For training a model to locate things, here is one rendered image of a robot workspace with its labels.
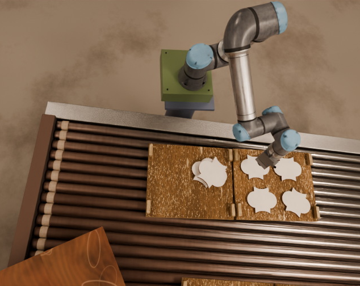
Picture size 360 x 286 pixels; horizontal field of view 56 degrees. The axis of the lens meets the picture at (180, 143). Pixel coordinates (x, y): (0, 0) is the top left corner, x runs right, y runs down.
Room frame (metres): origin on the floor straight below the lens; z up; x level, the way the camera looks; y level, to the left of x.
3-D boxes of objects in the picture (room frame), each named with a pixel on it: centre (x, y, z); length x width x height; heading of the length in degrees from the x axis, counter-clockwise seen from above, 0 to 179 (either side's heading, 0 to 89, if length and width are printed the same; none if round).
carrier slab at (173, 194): (0.48, -0.12, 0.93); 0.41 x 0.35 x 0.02; 112
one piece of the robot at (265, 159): (0.67, -0.40, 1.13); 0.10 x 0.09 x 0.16; 64
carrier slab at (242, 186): (0.64, -0.51, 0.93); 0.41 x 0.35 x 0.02; 113
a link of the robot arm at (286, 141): (0.68, -0.38, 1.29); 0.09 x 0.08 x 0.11; 44
